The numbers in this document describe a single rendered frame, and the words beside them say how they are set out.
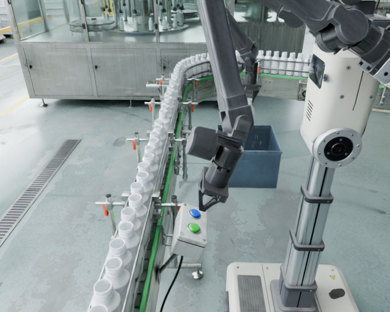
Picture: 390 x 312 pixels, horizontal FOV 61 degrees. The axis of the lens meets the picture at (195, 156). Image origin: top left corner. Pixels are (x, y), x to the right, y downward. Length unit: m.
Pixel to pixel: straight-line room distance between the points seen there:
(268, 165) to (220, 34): 1.02
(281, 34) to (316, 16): 5.56
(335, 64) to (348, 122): 0.20
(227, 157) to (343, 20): 0.42
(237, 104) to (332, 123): 0.50
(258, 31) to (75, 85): 3.32
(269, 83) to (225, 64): 1.98
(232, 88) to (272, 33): 5.66
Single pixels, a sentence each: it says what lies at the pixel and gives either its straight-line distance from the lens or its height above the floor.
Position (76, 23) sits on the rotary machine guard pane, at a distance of 4.69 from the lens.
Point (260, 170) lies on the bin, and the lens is 1.69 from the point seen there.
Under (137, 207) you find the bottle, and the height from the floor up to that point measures 1.14.
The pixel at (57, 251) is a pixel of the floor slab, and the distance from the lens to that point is 2.60.
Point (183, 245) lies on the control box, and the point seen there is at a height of 1.09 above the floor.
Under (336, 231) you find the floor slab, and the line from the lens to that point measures 2.76.
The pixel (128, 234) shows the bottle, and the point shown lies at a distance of 0.85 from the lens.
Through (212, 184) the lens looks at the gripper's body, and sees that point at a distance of 0.79.
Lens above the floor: 1.72
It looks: 30 degrees down
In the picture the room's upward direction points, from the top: straight up
